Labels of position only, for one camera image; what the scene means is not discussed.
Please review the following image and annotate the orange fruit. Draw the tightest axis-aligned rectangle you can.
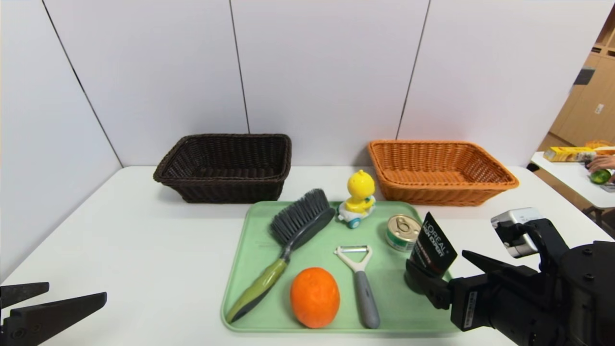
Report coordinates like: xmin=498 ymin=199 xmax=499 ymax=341
xmin=290 ymin=267 xmax=341 ymax=329

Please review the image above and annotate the wooden cabinet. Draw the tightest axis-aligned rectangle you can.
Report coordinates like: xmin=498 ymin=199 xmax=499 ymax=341
xmin=536 ymin=2 xmax=615 ymax=154

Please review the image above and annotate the white peeler with grey handle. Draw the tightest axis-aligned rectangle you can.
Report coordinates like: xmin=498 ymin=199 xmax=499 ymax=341
xmin=334 ymin=245 xmax=381 ymax=329

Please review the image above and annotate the black cosmetic tube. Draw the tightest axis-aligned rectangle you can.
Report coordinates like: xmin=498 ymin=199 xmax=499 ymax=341
xmin=406 ymin=212 xmax=458 ymax=294

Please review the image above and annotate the person's bare hand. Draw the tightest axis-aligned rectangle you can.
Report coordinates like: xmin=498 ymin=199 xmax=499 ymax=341
xmin=587 ymin=155 xmax=615 ymax=174

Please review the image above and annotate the dark brown wicker basket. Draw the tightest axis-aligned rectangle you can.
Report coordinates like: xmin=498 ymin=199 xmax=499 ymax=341
xmin=153 ymin=134 xmax=293 ymax=204

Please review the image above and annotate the green plastic tray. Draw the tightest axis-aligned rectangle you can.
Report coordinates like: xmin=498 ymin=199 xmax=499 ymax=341
xmin=221 ymin=200 xmax=464 ymax=333

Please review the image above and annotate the yellow cardboard box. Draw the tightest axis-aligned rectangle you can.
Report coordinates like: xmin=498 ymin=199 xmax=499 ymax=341
xmin=543 ymin=147 xmax=596 ymax=163

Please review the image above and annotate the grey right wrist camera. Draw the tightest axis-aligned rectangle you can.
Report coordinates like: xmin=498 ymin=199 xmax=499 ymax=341
xmin=491 ymin=208 xmax=543 ymax=259

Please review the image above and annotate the orange packaged snack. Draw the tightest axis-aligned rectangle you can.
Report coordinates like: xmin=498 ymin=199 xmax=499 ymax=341
xmin=585 ymin=140 xmax=615 ymax=155

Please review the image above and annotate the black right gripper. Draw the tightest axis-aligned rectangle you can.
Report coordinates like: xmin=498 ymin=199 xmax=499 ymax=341
xmin=405 ymin=249 xmax=566 ymax=346

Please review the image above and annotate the grey brush with green handle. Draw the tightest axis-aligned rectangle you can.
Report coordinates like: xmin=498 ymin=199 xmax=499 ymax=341
xmin=226 ymin=188 xmax=336 ymax=323

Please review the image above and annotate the orange wicker basket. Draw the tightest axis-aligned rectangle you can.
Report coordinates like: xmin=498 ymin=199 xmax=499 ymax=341
xmin=368 ymin=140 xmax=519 ymax=207

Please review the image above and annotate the yellow duck toy car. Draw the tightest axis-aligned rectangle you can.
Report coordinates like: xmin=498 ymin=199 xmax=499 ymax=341
xmin=337 ymin=170 xmax=376 ymax=229

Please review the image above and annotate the small tin can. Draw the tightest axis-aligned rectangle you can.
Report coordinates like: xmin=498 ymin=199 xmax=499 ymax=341
xmin=385 ymin=214 xmax=422 ymax=253

